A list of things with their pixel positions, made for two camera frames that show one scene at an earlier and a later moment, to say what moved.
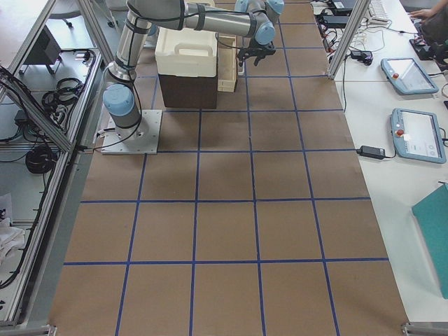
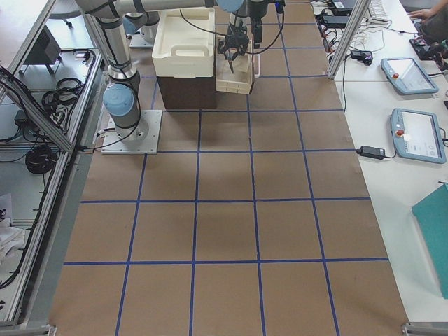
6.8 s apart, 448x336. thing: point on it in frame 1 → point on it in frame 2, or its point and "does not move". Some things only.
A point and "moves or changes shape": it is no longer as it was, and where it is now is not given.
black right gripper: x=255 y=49 → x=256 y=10
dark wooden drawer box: x=189 y=92 does not move
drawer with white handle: x=227 y=70 moves or changes shape
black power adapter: x=371 y=151 does not move
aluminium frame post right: x=359 y=11 does not move
